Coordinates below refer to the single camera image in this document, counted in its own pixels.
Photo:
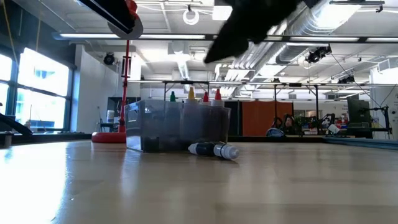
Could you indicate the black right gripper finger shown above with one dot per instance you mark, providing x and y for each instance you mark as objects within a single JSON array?
[{"x": 227, "y": 46}]

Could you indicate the orange-tipped food coloring bottle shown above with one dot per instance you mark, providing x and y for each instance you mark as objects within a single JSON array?
[{"x": 218, "y": 95}]

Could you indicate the red-tipped food coloring bottle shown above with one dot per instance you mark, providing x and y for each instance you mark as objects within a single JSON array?
[{"x": 205, "y": 97}]

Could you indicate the yellow-tipped food coloring bottle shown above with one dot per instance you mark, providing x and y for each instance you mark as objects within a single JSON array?
[{"x": 191, "y": 93}]

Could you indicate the green-tipped food coloring bottle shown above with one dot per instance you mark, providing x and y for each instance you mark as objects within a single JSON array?
[{"x": 172, "y": 96}]

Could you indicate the grey label small dropper bottle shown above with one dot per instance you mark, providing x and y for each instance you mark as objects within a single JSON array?
[{"x": 227, "y": 151}]

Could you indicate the grey translucent plastic bin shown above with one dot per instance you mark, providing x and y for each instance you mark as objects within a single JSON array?
[{"x": 155, "y": 127}]

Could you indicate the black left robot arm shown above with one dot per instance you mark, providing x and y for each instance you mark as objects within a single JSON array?
[{"x": 109, "y": 11}]

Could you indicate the long ceiling light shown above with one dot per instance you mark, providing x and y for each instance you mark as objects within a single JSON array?
[
  {"x": 171, "y": 36},
  {"x": 323, "y": 39},
  {"x": 382, "y": 40}
]

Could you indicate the orange room partition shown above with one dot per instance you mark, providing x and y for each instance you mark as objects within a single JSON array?
[{"x": 258, "y": 118}]

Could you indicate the person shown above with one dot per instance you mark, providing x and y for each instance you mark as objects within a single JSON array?
[{"x": 289, "y": 123}]

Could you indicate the blue grey dome object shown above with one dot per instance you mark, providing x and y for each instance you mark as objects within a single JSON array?
[{"x": 275, "y": 133}]

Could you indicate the black benchtop robot arms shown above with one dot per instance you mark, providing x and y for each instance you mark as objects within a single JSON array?
[{"x": 314, "y": 123}]

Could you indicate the white paper tag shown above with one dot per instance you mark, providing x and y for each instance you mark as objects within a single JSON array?
[{"x": 333, "y": 128}]

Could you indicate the black monitor on stand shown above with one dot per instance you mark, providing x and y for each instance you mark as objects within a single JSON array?
[{"x": 357, "y": 115}]

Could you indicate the red desk lamp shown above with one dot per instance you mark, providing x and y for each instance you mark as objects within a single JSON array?
[{"x": 107, "y": 137}]

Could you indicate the large window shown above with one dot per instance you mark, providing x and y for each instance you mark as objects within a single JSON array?
[{"x": 40, "y": 87}]

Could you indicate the silver ventilation duct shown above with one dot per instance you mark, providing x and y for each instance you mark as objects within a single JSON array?
[{"x": 311, "y": 28}]

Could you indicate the black ceiling camera rig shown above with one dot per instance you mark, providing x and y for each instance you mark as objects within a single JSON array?
[
  {"x": 345, "y": 79},
  {"x": 317, "y": 54}
]

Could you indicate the black metal station frame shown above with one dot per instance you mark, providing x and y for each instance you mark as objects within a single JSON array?
[{"x": 275, "y": 102}]

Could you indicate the black round wall fan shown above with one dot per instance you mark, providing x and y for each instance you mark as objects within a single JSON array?
[{"x": 109, "y": 59}]

